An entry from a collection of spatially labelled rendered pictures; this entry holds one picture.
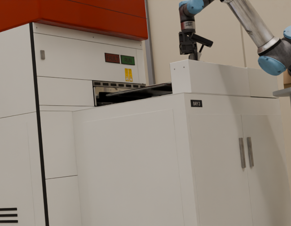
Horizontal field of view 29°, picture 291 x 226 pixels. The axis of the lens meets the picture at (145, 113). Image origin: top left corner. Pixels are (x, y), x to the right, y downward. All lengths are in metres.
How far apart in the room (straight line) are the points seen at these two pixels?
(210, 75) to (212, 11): 2.24
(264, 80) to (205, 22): 1.79
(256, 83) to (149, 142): 0.76
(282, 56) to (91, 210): 1.09
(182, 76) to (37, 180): 0.79
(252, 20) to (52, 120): 0.98
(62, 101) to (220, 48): 2.24
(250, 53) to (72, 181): 2.35
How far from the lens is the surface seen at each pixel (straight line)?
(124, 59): 3.02
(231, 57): 4.59
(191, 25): 2.91
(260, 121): 2.87
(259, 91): 2.92
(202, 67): 2.44
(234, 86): 2.67
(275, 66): 2.49
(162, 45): 4.79
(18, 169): 2.63
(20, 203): 2.64
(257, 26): 2.49
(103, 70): 2.88
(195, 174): 2.29
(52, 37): 2.66
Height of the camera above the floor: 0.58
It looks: 4 degrees up
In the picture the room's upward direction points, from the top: 5 degrees counter-clockwise
